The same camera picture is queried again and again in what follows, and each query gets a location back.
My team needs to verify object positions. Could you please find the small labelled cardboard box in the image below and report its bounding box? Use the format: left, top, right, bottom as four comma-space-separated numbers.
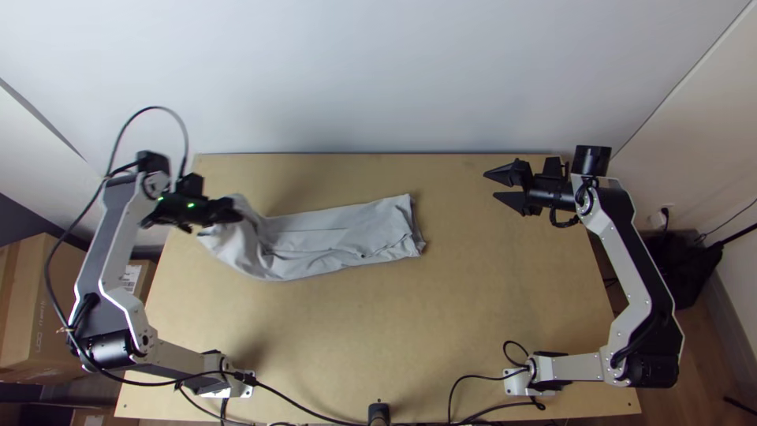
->
117, 259, 158, 306

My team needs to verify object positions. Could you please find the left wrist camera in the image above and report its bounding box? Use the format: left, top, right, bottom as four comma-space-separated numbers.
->
174, 172, 207, 200

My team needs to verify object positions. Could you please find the black bag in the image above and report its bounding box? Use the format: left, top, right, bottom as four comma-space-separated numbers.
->
643, 230, 725, 311

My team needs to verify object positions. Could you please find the white wall socket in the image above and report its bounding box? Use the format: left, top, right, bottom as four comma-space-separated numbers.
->
647, 205, 675, 230

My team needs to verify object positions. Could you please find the large cardboard box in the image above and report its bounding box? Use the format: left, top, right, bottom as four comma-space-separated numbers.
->
0, 232, 90, 386

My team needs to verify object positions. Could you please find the light grey t-shirt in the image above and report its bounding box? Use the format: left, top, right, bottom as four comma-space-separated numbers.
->
196, 192, 427, 282

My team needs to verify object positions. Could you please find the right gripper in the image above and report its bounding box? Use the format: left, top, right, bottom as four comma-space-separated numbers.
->
483, 158, 579, 219

